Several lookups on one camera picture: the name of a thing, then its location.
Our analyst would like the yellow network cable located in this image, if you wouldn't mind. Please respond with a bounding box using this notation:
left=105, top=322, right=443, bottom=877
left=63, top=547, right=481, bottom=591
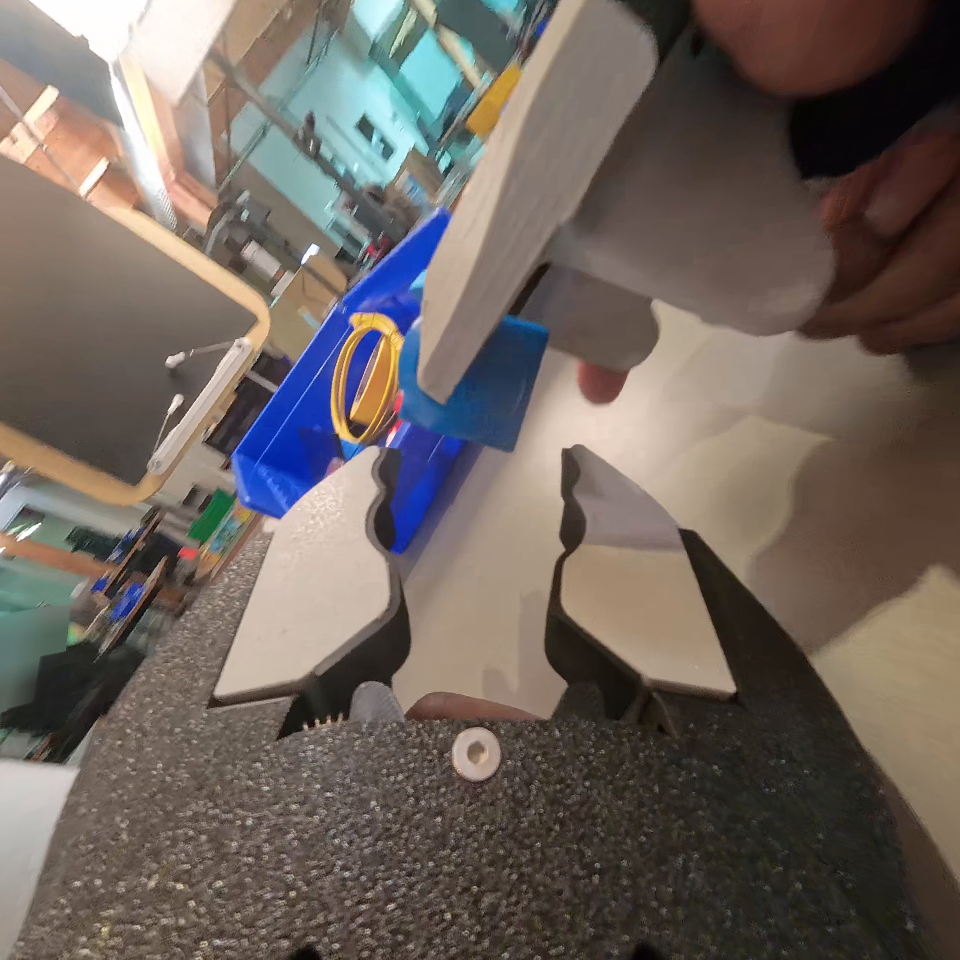
left=330, top=312, right=404, bottom=445

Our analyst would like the brown cardboard box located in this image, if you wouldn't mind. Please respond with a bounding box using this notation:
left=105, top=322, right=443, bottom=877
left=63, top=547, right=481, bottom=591
left=270, top=258, right=350, bottom=361

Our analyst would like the green plastic bin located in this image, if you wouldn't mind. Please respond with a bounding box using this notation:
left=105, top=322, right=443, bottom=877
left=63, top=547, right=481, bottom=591
left=187, top=489, right=235, bottom=543

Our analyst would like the person's right hand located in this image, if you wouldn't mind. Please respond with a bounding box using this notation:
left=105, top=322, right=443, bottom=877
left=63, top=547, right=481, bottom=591
left=577, top=0, right=960, bottom=406

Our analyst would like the yellow tape roll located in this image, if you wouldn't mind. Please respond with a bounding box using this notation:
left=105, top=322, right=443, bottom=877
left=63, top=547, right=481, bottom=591
left=352, top=341, right=402, bottom=425

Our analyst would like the black wood-framed panel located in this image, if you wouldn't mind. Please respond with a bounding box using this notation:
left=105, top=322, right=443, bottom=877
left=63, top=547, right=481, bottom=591
left=0, top=153, right=273, bottom=507

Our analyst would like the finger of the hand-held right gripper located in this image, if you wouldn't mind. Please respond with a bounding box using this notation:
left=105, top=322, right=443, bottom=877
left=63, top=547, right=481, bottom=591
left=414, top=0, right=661, bottom=406
left=523, top=36, right=837, bottom=374

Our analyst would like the blue plastic block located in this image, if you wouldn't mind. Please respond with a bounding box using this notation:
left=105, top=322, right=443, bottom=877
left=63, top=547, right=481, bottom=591
left=396, top=313, right=550, bottom=453

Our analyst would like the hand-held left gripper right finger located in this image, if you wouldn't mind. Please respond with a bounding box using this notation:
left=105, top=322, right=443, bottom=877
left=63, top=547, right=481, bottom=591
left=542, top=444, right=741, bottom=719

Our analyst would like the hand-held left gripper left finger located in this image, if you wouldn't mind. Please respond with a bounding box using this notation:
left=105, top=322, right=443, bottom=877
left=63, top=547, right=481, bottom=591
left=213, top=446, right=414, bottom=723

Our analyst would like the white tube lamp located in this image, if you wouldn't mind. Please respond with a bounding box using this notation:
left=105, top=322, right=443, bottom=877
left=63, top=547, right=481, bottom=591
left=146, top=336, right=254, bottom=475

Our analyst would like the blue plastic bin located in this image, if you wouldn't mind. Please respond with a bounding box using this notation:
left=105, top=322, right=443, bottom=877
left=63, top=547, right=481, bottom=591
left=231, top=206, right=481, bottom=558

